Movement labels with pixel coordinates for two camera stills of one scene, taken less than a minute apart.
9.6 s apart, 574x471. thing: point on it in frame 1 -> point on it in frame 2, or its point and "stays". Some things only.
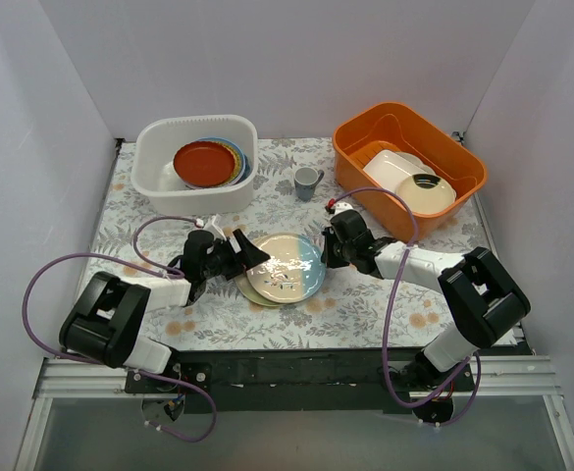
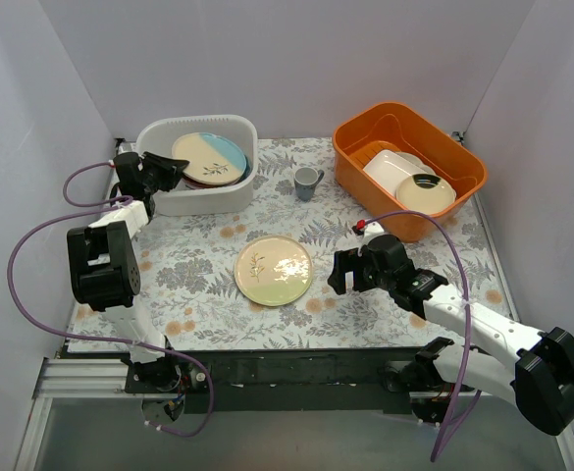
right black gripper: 333,252 -> 347,271
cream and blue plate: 294,271 -> 213,159
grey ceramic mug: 306,179 stays
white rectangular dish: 391,169 stays
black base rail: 292,380 stays
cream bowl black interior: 427,193 stays
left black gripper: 234,254 -> 150,172
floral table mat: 287,301 stays
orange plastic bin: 391,147 stays
